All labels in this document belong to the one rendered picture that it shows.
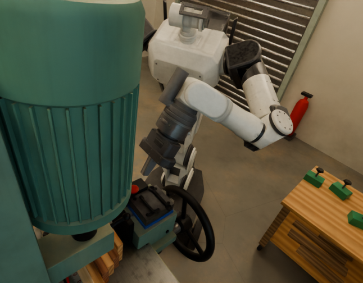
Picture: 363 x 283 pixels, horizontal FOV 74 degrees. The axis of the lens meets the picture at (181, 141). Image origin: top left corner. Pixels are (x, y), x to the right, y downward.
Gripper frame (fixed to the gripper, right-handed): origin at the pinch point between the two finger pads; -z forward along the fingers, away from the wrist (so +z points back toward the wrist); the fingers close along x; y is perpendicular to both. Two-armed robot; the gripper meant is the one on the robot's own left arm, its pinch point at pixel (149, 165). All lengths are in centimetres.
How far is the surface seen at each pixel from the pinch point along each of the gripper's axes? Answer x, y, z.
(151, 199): -4.5, -3.2, -8.4
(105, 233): -10.7, 14.9, -10.8
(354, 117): -6, -264, 90
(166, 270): -19.6, -4.1, -19.4
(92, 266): -9.5, 11.0, -23.5
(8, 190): -14.9, 38.8, 4.8
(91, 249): -11.4, 17.1, -13.9
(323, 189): -31, -136, 14
